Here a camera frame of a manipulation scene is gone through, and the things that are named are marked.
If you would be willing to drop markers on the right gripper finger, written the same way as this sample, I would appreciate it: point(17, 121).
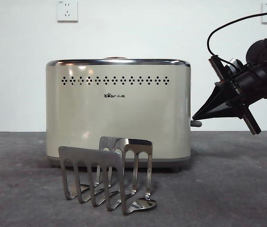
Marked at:
point(227, 111)
point(218, 97)

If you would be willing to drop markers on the grey toaster lever knob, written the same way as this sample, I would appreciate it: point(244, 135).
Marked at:
point(196, 123)

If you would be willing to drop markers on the slice of bread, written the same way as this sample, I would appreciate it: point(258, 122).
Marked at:
point(114, 58)

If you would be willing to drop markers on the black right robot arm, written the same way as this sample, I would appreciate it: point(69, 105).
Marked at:
point(265, 71)

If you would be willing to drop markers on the cream toaster with chrome top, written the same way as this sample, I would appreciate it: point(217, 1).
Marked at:
point(147, 118)

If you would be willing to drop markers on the shiny steel toast rack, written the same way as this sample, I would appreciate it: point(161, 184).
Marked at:
point(88, 154)

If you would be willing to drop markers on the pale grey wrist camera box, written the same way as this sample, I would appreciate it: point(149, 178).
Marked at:
point(235, 63)

